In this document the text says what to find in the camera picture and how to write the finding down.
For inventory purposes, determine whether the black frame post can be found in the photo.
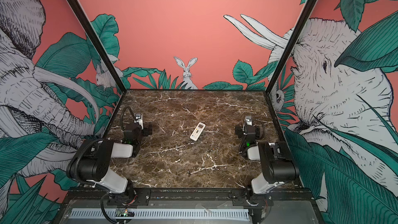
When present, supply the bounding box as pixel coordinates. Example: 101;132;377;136
265;0;318;96
67;0;127;93

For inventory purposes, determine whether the right black frame post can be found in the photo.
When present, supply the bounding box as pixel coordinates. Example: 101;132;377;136
265;0;318;96

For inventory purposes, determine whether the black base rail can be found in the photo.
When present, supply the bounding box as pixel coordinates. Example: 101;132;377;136
62;187;315;207

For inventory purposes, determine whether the left black frame post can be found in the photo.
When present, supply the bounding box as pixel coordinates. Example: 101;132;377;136
67;0;127;93

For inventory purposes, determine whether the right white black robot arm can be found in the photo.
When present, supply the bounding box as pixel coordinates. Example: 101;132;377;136
235;122;300;195

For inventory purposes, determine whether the small circuit board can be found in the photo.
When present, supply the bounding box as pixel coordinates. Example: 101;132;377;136
115;209;135;218

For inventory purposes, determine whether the white slotted cable duct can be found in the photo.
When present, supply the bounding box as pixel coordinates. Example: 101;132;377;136
67;208;251;220

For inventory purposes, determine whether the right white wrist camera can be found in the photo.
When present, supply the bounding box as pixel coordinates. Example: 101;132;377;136
245;116;253;126

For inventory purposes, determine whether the white AC remote control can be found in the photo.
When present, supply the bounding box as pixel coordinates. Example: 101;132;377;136
190;122;206;141

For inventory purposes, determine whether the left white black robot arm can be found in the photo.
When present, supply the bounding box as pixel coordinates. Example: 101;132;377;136
66;122;152;194

